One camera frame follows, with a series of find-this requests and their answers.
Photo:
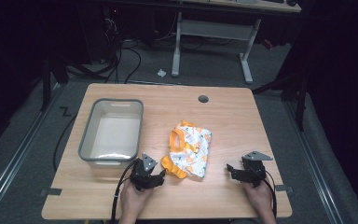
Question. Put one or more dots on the black metal stand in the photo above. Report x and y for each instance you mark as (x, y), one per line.
(300, 102)
(46, 84)

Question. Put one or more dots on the clear plastic bin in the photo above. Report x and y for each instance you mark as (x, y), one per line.
(113, 137)

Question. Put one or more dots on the orange white patterned baby garment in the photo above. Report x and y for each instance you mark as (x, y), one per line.
(189, 149)

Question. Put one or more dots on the white paper scrap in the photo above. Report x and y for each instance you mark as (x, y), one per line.
(161, 73)

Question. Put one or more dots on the white frame desk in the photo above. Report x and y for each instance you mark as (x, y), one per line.
(214, 29)

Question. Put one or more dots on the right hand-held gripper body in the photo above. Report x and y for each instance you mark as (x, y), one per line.
(254, 171)

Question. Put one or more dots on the black zigzag floor tape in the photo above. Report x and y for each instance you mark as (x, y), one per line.
(65, 111)

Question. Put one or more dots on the dark computer tower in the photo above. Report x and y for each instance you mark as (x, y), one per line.
(101, 31)

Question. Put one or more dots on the person's left hand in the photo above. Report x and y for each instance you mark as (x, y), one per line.
(133, 200)

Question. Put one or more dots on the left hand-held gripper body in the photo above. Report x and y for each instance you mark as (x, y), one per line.
(141, 175)

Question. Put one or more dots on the grey table bracket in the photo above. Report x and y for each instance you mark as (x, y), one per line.
(51, 191)
(284, 188)

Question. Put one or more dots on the small red object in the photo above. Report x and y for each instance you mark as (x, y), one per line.
(268, 44)

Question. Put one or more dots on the metal floor rail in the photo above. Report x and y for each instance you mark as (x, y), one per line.
(15, 161)
(313, 161)

